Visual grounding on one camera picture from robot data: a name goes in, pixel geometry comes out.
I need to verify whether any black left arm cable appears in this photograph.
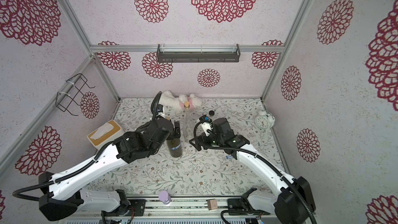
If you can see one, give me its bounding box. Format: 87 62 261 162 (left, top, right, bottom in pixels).
12 91 162 202

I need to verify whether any dark green wine bottle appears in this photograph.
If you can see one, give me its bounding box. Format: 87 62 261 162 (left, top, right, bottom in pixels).
166 116 183 158

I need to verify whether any clear plastic bottle blue label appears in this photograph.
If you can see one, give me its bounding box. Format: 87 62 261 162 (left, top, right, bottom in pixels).
208 110 215 122

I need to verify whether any purple small cup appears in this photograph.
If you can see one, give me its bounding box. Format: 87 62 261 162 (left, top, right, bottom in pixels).
159 190 172 205

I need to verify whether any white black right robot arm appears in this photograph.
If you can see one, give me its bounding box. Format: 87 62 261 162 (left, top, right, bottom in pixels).
189 115 317 224

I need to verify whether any clear tall glass bottle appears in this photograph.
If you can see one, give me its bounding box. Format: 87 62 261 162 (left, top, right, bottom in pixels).
183 101 194 143

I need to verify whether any white alarm clock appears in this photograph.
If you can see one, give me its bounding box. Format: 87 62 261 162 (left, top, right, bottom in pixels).
255 111 276 130

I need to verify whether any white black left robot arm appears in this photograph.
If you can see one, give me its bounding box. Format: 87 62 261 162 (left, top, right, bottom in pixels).
39 116 181 222

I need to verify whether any small wooden block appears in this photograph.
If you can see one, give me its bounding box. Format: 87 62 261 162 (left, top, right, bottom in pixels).
207 199 218 211

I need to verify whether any black wire wall rack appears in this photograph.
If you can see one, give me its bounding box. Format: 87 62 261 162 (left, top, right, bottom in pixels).
55 73 95 117

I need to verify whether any white plush toy pink scarf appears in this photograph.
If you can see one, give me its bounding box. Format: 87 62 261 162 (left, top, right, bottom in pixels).
159 90 203 112

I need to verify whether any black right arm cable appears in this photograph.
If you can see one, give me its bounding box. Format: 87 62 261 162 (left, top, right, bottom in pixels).
193 121 318 224

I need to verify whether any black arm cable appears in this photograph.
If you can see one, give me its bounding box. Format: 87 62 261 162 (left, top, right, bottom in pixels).
12 91 162 202
193 121 318 224

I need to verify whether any black wall shelf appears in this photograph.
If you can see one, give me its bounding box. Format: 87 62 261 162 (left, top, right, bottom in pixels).
156 45 241 63

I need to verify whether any white tissue sheet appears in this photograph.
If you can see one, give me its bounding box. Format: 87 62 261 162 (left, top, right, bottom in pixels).
91 123 114 140

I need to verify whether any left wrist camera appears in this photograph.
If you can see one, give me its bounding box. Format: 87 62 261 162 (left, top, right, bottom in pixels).
156 104 165 118

